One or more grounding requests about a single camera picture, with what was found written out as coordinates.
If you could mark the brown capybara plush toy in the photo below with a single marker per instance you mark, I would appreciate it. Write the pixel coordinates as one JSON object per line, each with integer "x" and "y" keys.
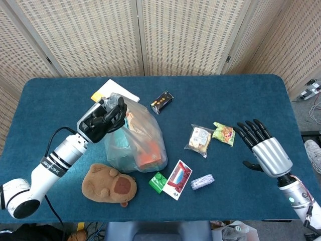
{"x": 105, "y": 183}

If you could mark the brown shoe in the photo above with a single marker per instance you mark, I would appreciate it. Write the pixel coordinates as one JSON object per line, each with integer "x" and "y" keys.
{"x": 79, "y": 236}

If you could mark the blue grey chair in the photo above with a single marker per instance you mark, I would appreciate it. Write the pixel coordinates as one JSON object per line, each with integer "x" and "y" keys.
{"x": 158, "y": 231}

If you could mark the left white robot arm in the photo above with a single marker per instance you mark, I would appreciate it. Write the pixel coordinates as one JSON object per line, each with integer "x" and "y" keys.
{"x": 47, "y": 173}

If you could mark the white sneaker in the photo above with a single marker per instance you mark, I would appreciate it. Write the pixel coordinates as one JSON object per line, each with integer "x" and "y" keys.
{"x": 313, "y": 151}

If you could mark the green toy brick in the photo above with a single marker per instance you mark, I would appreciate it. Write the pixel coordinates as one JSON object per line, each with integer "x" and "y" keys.
{"x": 157, "y": 182}

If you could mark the black snack bar packet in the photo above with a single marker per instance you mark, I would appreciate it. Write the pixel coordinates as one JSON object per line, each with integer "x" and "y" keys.
{"x": 162, "y": 101}

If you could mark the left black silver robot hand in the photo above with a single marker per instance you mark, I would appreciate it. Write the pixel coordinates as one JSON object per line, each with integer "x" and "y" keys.
{"x": 95, "y": 125}

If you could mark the green snack packet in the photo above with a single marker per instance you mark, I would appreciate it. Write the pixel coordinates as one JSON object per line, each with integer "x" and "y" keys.
{"x": 224, "y": 134}

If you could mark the woven folding screen panel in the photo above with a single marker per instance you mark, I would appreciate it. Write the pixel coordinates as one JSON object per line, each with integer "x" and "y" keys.
{"x": 87, "y": 37}
{"x": 17, "y": 55}
{"x": 188, "y": 37}
{"x": 288, "y": 45}

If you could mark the white power strip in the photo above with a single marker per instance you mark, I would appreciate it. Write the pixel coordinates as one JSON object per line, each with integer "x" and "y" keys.
{"x": 311, "y": 90}

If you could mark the yellow tape strip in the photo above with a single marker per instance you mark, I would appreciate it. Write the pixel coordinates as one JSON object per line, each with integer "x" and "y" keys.
{"x": 80, "y": 226}

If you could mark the orange box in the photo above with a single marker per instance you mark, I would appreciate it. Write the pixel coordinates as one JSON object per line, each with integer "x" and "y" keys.
{"x": 148, "y": 158}

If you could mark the clear cookie packet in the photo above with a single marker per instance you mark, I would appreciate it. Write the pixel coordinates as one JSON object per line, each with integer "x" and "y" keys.
{"x": 199, "y": 139}

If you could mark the teal cardboard box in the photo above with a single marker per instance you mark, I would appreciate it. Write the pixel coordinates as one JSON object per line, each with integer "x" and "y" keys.
{"x": 118, "y": 143}

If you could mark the crumpled clear plastic bag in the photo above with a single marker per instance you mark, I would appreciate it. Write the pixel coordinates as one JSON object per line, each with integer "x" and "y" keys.
{"x": 233, "y": 233}

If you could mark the yellow white booklet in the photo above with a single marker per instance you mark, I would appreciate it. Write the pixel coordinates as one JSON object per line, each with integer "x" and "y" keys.
{"x": 115, "y": 88}

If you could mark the translucent grey plastic bag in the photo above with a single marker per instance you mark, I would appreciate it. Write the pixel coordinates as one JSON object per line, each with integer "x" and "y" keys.
{"x": 148, "y": 130}

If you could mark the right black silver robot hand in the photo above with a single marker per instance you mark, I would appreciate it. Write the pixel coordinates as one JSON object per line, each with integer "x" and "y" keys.
{"x": 272, "y": 158}

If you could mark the blue table cloth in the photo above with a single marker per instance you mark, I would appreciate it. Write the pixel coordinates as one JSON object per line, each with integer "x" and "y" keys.
{"x": 62, "y": 100}

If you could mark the black screen hinge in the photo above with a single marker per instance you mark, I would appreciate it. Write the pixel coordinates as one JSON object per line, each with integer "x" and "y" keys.
{"x": 228, "y": 59}
{"x": 49, "y": 60}

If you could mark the black metal frame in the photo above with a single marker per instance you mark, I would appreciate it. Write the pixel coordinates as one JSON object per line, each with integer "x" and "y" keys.
{"x": 311, "y": 135}

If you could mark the red white card box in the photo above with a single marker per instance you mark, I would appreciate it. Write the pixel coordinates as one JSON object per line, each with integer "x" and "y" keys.
{"x": 177, "y": 179}

